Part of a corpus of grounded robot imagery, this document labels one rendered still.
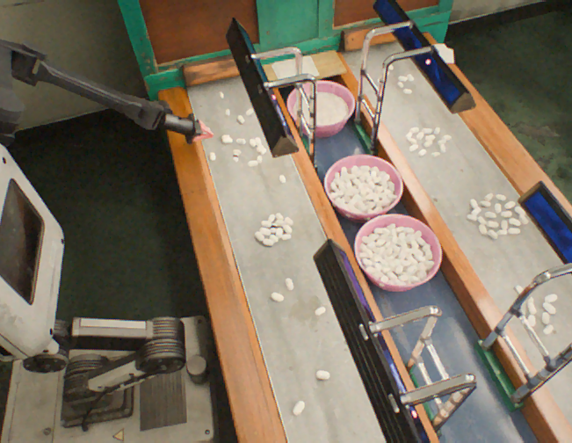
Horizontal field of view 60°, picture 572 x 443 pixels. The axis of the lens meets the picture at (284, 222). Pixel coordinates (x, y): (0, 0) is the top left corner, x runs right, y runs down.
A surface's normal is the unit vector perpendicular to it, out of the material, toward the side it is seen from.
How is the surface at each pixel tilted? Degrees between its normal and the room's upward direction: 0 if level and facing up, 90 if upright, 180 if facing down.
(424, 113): 0
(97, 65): 90
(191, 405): 3
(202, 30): 90
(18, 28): 90
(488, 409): 0
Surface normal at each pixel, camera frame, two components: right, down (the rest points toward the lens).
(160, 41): 0.29, 0.77
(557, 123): -0.04, -0.58
